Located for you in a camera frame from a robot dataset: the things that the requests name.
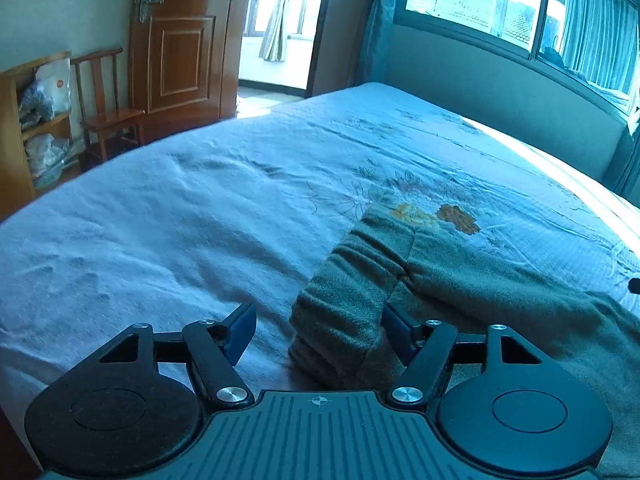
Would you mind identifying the sheer pale curtain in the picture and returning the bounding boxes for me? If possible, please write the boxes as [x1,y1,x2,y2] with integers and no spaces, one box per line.
[561,0,639,95]

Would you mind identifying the clear plastic bags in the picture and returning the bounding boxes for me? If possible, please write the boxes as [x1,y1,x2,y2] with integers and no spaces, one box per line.
[24,133,72,190]

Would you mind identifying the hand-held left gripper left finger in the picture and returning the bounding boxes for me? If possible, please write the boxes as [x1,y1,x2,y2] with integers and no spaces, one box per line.
[97,302,258,409]

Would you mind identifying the dark plastic bag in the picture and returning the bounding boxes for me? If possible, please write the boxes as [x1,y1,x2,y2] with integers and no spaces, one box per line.
[17,80,56,129]

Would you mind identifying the wooden chair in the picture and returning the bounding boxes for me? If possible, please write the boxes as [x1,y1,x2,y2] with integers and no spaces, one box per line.
[70,47,147,164]

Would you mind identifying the white plastic bag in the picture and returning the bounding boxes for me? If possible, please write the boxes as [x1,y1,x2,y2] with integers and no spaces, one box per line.
[34,58,73,114]

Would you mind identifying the bed with pale embroidered sheet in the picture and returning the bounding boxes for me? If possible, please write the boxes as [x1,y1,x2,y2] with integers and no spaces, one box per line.
[0,81,640,461]

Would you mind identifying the brown wooden door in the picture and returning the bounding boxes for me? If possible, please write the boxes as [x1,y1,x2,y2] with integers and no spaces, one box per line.
[128,0,257,144]

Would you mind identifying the grey-green pants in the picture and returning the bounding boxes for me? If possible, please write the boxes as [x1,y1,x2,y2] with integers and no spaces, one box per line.
[287,207,640,479]

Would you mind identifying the pale folded cloth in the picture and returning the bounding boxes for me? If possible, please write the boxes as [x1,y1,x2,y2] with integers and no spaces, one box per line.
[584,72,632,112]

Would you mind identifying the wooden shelf unit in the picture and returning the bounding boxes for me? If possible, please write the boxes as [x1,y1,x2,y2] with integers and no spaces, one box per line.
[0,50,82,222]

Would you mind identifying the metal door handle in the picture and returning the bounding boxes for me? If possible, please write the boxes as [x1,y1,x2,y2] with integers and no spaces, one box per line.
[133,0,165,24]

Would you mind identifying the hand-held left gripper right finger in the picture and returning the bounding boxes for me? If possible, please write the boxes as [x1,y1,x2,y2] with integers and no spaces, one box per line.
[381,305,544,408]

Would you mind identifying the tied beige curtain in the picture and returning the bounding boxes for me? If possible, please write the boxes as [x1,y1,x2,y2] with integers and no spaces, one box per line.
[258,0,302,64]

